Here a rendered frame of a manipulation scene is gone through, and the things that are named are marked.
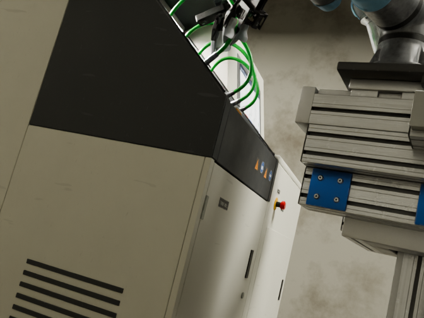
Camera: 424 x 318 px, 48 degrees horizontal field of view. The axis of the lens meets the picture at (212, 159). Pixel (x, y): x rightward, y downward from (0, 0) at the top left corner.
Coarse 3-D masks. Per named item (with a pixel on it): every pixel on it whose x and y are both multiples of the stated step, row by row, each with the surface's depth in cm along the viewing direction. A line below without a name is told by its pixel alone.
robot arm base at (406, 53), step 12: (384, 36) 107; (396, 36) 105; (408, 36) 103; (420, 36) 104; (384, 48) 105; (396, 48) 103; (408, 48) 102; (420, 48) 103; (372, 60) 108; (384, 60) 103; (396, 60) 101; (408, 60) 101; (420, 60) 103
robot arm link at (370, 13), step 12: (360, 0) 98; (372, 0) 97; (384, 0) 97; (396, 0) 97; (408, 0) 99; (372, 12) 101; (384, 12) 100; (396, 12) 100; (408, 12) 101; (384, 24) 104; (396, 24) 103
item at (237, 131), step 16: (240, 128) 133; (224, 144) 123; (240, 144) 135; (256, 144) 150; (224, 160) 125; (240, 160) 138; (272, 160) 173; (240, 176) 140; (256, 176) 156; (272, 176) 177; (256, 192) 161
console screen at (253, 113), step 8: (240, 64) 219; (240, 72) 218; (248, 72) 233; (240, 80) 217; (248, 88) 230; (240, 96) 215; (240, 104) 214; (256, 104) 246; (248, 112) 227; (256, 112) 245; (256, 120) 243; (256, 128) 242
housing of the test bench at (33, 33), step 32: (0, 0) 153; (32, 0) 148; (64, 0) 144; (0, 32) 149; (32, 32) 145; (0, 64) 146; (32, 64) 142; (0, 96) 143; (32, 96) 139; (0, 128) 140; (0, 160) 137; (0, 192) 134
